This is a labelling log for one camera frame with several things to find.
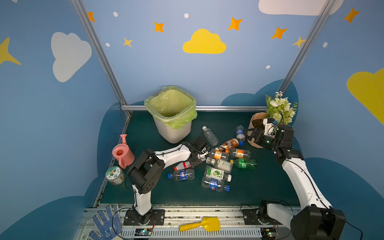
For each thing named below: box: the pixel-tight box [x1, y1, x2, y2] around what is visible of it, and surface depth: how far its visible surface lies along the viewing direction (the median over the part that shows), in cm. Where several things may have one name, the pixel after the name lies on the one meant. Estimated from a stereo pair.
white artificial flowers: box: [265, 91, 299, 125], surface depth 88 cm
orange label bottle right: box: [229, 148, 251, 159], surface depth 96 cm
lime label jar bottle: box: [204, 165, 233, 183], surface depth 88 cm
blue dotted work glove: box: [89, 203, 122, 240], surface depth 73 cm
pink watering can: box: [112, 134, 135, 169], surface depth 88 cm
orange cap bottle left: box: [208, 149, 229, 161], surface depth 95 cm
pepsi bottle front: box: [201, 178, 231, 192], surface depth 82 cm
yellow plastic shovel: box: [179, 216, 221, 232], surface depth 73 cm
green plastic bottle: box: [233, 158, 258, 169], surface depth 92 cm
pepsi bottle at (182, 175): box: [167, 168, 195, 181], surface depth 87 cm
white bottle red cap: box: [173, 160, 192, 171], surface depth 90 cm
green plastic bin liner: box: [144, 85, 198, 130], surface depth 92 cm
